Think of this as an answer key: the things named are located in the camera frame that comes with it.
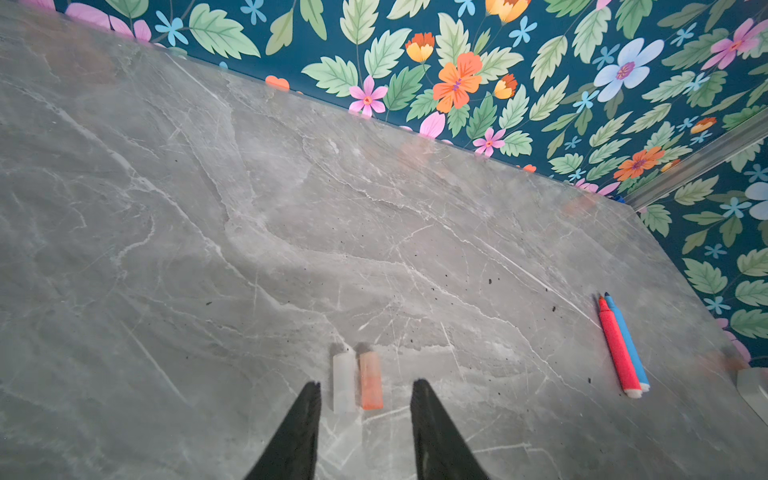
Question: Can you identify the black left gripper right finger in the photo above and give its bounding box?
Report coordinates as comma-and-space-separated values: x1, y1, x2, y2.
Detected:
410, 379, 489, 480

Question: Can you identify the pink highlighter marker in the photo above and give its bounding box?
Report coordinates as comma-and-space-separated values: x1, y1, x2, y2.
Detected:
598, 294, 642, 399

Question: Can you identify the white rectangular box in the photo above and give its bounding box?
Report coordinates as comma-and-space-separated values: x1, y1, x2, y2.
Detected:
737, 367, 768, 424

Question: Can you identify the blue marker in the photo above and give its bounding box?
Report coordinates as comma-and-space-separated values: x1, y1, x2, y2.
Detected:
604, 292, 650, 393

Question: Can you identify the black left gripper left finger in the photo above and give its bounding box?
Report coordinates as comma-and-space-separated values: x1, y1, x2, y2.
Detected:
245, 381, 322, 480

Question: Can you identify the translucent white pen cap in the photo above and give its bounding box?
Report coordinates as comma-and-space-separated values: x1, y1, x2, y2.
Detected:
332, 350, 357, 414

